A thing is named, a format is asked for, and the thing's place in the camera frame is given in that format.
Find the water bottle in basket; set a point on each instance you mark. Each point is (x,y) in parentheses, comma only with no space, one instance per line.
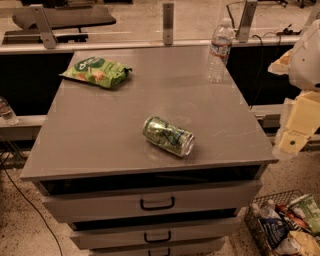
(267,210)

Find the metal bracket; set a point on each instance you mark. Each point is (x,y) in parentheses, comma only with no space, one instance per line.
(243,31)
(48,38)
(168,22)

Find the blue snack bag in basket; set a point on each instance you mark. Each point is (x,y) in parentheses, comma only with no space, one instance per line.
(275,229)

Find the green chip bag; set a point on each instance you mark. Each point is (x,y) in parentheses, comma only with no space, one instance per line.
(98,71)

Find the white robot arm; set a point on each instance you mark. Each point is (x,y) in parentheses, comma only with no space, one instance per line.
(300,118)

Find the top grey drawer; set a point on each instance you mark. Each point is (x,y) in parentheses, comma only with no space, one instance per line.
(151,202)

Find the green snack bag in basket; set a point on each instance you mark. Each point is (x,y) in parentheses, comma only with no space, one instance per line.
(307,209)

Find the right metal bracket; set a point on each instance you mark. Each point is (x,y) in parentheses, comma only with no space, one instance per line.
(243,31)

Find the grey drawer cabinet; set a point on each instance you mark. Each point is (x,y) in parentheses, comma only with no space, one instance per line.
(92,140)

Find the yellow snack bag in basket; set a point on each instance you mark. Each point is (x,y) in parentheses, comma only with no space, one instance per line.
(309,246)

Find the clear water bottle on cabinet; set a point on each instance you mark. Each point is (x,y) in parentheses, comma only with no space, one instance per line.
(219,50)

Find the grey drawer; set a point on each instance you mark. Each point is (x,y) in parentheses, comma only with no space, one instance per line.
(151,202)
(158,234)
(179,249)

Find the green soda can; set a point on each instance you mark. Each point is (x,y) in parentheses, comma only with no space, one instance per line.
(168,137)

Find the left metal bracket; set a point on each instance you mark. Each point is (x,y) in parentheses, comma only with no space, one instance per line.
(48,38)

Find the water bottle at left edge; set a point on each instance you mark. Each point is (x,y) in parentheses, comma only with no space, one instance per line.
(7,113)

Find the red snack bag in basket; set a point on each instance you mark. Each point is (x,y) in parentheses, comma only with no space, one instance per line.
(294,222)

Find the wire basket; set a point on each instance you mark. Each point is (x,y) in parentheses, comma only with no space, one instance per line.
(254,226)

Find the middle grey drawer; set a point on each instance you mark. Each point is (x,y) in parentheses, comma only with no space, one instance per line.
(158,234)

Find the middle metal bracket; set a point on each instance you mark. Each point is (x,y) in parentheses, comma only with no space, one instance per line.
(168,22)

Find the bottom grey drawer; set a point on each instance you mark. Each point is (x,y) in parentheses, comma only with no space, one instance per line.
(179,249)

